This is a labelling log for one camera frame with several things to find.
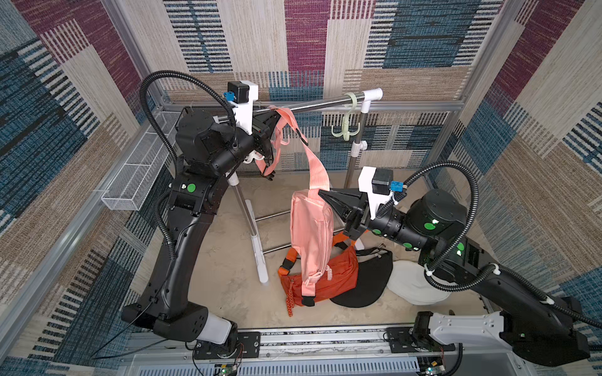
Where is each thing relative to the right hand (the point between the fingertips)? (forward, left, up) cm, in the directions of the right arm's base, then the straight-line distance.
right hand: (323, 194), depth 47 cm
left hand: (+18, +9, +7) cm, 21 cm away
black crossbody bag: (+4, -21, -52) cm, 56 cm away
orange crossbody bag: (+1, -8, -42) cm, 43 cm away
